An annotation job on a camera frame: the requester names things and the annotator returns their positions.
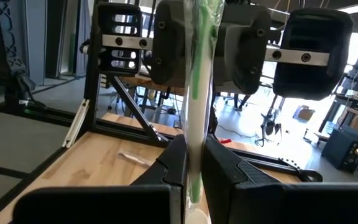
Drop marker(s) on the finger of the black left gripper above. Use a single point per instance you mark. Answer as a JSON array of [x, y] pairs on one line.
[[244, 46], [169, 46]]

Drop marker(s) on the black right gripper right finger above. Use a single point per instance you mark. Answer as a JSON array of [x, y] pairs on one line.
[[291, 205]]

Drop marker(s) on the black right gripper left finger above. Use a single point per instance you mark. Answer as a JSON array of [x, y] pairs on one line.
[[104, 205]]

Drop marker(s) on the green toothbrush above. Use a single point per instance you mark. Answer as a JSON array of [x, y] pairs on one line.
[[197, 109]]

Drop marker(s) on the wooden background table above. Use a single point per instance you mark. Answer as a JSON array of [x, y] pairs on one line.
[[141, 82]]

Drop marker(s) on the black background monitor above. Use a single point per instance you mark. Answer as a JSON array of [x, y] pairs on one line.
[[357, 80]]

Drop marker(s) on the orange toothbrush in wrapper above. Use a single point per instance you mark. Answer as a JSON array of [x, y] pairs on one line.
[[134, 158]]

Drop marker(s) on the cardboard box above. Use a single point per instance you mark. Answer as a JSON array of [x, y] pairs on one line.
[[304, 113]]

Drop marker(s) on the black computer tower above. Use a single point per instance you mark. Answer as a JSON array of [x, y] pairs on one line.
[[343, 149]]

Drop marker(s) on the silver aluminium extrusion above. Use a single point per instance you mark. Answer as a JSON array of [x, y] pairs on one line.
[[76, 124]]

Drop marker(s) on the black stand base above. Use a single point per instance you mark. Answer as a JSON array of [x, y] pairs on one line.
[[11, 77]]

